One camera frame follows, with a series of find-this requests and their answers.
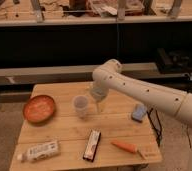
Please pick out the black and white candy bar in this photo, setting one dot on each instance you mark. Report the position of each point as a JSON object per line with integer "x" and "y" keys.
{"x": 92, "y": 144}

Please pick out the translucent white cup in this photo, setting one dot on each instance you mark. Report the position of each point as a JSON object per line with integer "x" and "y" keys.
{"x": 80, "y": 104}

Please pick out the blue sponge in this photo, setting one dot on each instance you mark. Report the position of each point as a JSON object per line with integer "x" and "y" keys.
{"x": 139, "y": 112}

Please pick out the yellow translucent gripper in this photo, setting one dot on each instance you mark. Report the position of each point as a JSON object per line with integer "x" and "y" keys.
{"x": 100, "y": 106}

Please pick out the long shelf bench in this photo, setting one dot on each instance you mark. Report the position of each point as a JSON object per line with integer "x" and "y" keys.
{"x": 53, "y": 40}

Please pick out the wooden table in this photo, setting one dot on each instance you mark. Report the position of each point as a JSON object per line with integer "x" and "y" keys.
{"x": 72, "y": 133}

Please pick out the orange toy carrot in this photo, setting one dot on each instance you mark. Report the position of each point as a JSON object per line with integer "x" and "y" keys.
{"x": 127, "y": 147}

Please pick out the orange ceramic bowl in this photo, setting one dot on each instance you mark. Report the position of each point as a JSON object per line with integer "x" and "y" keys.
{"x": 39, "y": 109}

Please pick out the white plastic bottle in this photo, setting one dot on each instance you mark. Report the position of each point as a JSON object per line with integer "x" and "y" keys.
{"x": 39, "y": 152}

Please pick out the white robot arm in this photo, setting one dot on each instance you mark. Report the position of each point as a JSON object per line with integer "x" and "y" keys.
{"x": 170, "y": 101}

